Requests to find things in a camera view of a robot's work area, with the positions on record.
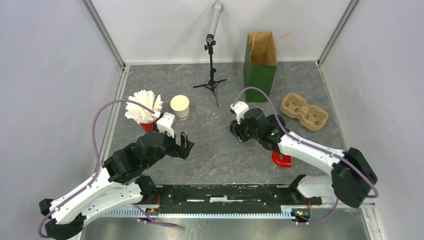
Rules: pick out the green brown paper bag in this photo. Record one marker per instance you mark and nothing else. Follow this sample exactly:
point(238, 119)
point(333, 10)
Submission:
point(260, 65)

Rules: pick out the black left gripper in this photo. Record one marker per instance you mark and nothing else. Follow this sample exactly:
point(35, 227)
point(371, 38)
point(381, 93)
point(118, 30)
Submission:
point(183, 150)

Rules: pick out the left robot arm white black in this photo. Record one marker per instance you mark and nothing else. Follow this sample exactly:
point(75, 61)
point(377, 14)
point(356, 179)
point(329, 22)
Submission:
point(118, 182)

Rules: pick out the brown pulp cup carriers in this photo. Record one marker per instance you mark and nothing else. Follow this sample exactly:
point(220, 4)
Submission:
point(310, 116)

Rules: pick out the black tripod with grey tube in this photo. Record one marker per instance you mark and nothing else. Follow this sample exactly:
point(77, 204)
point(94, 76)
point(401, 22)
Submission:
point(217, 9)

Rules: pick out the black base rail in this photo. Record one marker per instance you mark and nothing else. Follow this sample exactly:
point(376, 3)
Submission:
point(226, 199)

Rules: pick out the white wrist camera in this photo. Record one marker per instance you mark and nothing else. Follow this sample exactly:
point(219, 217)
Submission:
point(165, 124)
point(239, 108)

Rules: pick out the red horseshoe shaped object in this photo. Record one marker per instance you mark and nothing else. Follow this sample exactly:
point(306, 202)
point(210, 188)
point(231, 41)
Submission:
point(281, 160)

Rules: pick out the black plastic cup lid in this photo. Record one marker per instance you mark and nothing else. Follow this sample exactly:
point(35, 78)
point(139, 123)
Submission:
point(279, 120)

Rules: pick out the red cup holder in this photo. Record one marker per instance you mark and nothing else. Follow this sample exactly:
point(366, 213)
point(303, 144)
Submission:
point(148, 127)

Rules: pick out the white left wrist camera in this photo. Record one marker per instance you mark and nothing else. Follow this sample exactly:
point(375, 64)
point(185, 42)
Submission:
point(165, 124)

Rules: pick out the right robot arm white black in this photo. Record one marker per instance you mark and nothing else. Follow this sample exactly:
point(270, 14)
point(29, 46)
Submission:
point(349, 177)

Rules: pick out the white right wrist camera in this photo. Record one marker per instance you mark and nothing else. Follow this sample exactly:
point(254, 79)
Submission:
point(239, 108)

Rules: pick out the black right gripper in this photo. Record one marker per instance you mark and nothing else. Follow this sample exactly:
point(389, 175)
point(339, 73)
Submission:
point(237, 130)

